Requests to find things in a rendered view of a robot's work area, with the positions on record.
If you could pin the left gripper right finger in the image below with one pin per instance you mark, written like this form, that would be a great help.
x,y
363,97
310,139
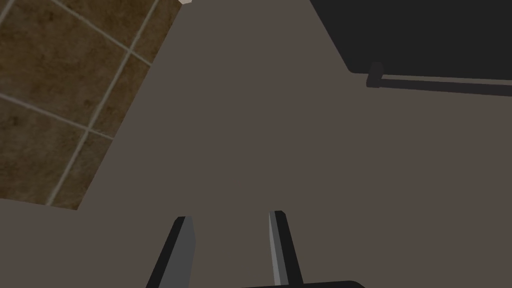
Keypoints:
x,y
283,252

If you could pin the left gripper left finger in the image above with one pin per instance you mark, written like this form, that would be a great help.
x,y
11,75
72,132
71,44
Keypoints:
x,y
178,256

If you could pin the black appliance door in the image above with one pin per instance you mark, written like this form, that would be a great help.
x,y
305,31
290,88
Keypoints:
x,y
420,36

